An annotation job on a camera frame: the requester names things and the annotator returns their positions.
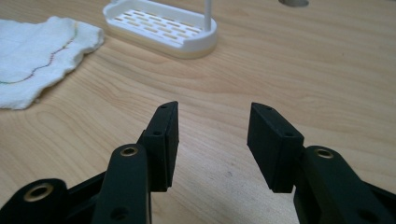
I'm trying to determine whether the white slotted drain rack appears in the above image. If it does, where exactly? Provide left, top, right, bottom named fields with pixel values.
left=102, top=0, right=219, bottom=60

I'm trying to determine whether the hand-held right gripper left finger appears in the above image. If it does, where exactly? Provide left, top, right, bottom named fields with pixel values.
left=136, top=100, right=180, bottom=193

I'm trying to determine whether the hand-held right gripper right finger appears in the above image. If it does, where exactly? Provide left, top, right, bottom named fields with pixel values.
left=247, top=102, right=305, bottom=194

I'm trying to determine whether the grey round object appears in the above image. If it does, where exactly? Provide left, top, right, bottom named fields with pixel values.
left=277, top=0, right=310, bottom=8

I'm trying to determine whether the white cloth with coloured stitching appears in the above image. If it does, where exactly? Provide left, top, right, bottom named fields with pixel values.
left=0, top=16, right=106, bottom=111

